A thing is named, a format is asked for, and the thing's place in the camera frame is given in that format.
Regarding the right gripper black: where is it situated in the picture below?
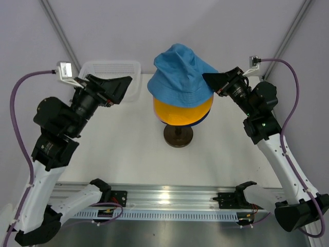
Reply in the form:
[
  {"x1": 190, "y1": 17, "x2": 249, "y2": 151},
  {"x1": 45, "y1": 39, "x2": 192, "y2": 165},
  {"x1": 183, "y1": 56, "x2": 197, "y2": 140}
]
[{"x1": 202, "y1": 67, "x2": 257, "y2": 118}]

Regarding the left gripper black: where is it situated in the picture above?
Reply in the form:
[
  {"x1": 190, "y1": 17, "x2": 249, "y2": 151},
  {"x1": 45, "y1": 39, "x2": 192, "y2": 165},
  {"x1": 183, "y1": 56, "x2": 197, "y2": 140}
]
[{"x1": 68, "y1": 73, "x2": 134, "y2": 135}]

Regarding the light blue bucket hat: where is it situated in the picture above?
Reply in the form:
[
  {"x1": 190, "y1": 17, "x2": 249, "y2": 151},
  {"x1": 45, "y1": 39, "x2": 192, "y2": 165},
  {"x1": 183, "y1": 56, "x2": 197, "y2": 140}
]
[{"x1": 147, "y1": 43, "x2": 218, "y2": 108}]

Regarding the yellow bucket hat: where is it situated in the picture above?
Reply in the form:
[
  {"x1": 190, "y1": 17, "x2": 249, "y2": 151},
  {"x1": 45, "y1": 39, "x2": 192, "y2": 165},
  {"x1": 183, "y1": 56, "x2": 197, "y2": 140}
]
[{"x1": 153, "y1": 95, "x2": 214, "y2": 126}]

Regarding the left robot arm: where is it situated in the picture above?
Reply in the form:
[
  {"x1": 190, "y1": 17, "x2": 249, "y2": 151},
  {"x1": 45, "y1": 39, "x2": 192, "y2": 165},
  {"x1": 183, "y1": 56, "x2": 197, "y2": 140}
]
[{"x1": 14, "y1": 74, "x2": 132, "y2": 246}]

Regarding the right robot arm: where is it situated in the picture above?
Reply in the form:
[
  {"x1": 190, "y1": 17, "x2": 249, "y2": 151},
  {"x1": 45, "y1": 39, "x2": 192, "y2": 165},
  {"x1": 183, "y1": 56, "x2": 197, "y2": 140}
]
[{"x1": 203, "y1": 67, "x2": 328, "y2": 232}]

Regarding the white perforated plastic basket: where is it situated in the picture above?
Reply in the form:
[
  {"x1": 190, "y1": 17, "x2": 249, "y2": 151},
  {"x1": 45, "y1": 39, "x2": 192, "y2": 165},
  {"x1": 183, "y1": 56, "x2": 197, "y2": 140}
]
[{"x1": 78, "y1": 60, "x2": 141, "y2": 102}]

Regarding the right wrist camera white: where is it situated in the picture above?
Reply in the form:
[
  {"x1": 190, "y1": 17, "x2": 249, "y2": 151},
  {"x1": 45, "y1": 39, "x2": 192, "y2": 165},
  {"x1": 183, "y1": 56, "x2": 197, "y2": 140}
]
[{"x1": 243, "y1": 56, "x2": 260, "y2": 77}]

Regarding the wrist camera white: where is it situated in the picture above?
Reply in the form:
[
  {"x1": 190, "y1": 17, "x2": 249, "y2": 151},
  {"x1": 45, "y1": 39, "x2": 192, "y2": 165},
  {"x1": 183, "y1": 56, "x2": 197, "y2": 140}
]
[
  {"x1": 56, "y1": 61, "x2": 83, "y2": 88},
  {"x1": 243, "y1": 56, "x2": 260, "y2": 77}
]

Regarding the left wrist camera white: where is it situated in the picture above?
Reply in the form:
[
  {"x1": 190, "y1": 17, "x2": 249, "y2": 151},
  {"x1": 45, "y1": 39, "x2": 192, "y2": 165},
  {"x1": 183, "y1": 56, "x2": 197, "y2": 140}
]
[{"x1": 56, "y1": 61, "x2": 83, "y2": 88}]

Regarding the aluminium mounting rail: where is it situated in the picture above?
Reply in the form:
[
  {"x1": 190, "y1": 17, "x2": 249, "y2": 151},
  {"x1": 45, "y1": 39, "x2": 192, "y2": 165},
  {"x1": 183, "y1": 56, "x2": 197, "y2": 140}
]
[{"x1": 50, "y1": 183, "x2": 286, "y2": 213}]

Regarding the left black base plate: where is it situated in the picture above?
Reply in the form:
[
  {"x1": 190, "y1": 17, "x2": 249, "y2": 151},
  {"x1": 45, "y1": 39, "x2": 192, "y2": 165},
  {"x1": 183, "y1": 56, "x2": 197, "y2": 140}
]
[{"x1": 102, "y1": 190, "x2": 128, "y2": 207}]

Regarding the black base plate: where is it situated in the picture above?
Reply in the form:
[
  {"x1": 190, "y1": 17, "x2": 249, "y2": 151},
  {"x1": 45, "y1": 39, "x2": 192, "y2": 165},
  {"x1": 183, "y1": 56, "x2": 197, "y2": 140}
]
[
  {"x1": 212, "y1": 181, "x2": 257, "y2": 209},
  {"x1": 102, "y1": 190, "x2": 128, "y2": 207}
]

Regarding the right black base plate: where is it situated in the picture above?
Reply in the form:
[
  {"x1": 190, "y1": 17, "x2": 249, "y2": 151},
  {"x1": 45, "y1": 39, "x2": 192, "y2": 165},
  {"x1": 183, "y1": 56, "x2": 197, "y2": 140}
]
[{"x1": 212, "y1": 181, "x2": 257, "y2": 209}]

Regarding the right aluminium frame post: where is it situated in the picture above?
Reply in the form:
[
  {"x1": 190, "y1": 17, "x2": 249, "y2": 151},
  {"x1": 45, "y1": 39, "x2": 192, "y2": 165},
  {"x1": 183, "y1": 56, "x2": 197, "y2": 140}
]
[{"x1": 262, "y1": 0, "x2": 316, "y2": 80}]

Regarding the white slotted cable duct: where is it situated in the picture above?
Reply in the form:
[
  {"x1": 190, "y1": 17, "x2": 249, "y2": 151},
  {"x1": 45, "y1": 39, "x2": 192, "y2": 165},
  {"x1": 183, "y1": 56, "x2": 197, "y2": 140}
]
[{"x1": 73, "y1": 209, "x2": 238, "y2": 222}]

